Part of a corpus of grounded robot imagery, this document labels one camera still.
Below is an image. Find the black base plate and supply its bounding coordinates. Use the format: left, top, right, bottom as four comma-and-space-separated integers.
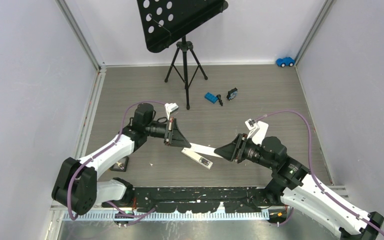
111, 186, 286, 214

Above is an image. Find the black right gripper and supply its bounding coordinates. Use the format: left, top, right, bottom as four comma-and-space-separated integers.
213, 133, 275, 170

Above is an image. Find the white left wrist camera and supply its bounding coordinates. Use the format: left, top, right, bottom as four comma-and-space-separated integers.
164, 103, 179, 120

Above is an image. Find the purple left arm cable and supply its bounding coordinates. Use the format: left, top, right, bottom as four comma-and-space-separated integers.
66, 100, 166, 228

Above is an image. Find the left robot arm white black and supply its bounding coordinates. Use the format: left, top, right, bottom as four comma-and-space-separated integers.
51, 101, 191, 220

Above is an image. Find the blue toy brick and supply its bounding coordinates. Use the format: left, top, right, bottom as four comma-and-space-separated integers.
204, 92, 218, 104

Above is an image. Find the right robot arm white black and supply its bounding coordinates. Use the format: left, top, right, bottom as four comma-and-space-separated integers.
214, 134, 384, 240

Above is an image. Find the white remote control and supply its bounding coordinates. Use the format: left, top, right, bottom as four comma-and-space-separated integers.
181, 148, 213, 169

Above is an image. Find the white rectangular box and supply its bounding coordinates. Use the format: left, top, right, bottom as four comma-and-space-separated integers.
189, 143, 223, 159

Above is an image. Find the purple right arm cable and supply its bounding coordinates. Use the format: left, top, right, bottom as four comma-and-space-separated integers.
254, 110, 384, 240

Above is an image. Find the small black blue box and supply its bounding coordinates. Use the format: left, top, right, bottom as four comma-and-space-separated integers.
226, 87, 238, 101

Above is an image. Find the blue toy car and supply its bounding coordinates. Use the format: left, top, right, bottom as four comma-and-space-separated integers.
275, 56, 296, 68

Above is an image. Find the black screw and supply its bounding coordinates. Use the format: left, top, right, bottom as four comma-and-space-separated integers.
216, 94, 224, 106

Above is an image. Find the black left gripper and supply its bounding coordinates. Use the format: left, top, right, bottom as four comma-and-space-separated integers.
145, 117, 191, 149

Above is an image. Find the black music stand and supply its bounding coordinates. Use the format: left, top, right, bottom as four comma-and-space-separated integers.
136, 0, 229, 110

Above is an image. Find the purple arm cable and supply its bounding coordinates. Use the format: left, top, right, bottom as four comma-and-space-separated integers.
66, 100, 166, 228
254, 110, 384, 240

